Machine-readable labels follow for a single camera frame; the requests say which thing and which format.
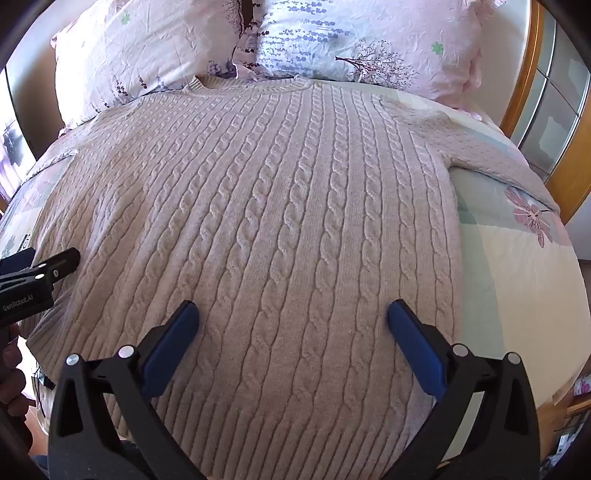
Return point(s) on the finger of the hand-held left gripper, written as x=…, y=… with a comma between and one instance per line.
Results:
x=57, y=264

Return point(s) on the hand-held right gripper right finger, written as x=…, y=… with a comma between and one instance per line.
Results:
x=418, y=344

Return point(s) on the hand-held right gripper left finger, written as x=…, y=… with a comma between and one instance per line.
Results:
x=168, y=339

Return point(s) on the person's left hand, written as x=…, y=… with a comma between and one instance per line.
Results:
x=13, y=369

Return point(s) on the pastel floral bed sheet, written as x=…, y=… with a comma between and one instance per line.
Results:
x=512, y=258

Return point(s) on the beige headboard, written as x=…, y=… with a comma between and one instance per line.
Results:
x=34, y=101

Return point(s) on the pink floral pillow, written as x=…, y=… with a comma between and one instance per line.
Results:
x=138, y=50
x=369, y=41

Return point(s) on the wooden framed glass door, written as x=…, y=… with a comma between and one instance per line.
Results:
x=549, y=110

